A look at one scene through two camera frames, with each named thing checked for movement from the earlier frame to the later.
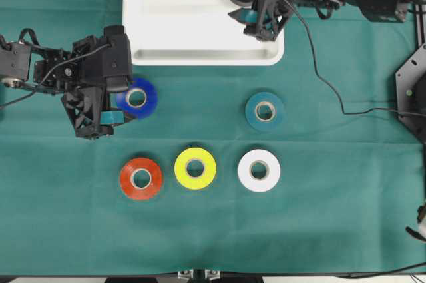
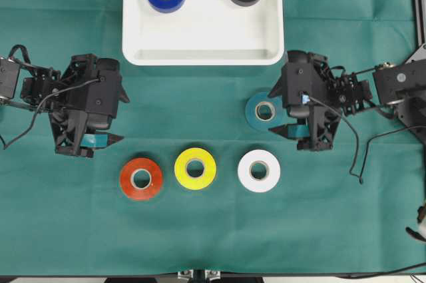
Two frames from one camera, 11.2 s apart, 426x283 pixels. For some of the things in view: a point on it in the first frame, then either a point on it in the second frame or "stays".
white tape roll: [273, 170] stays
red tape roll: [127, 175] stays
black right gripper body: [269, 10] → [310, 89]
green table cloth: [351, 172] stays
